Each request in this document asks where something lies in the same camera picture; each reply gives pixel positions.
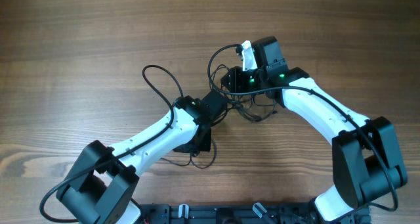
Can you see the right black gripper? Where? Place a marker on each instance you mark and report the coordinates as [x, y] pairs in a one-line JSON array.
[[234, 80]]

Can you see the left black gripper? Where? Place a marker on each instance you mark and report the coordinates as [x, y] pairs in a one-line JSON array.
[[201, 140]]

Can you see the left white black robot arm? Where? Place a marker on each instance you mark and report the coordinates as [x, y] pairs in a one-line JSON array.
[[104, 178]]

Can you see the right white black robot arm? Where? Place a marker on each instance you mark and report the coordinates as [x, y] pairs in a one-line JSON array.
[[368, 166]]

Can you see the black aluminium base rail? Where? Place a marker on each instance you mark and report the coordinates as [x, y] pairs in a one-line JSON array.
[[284, 213]]

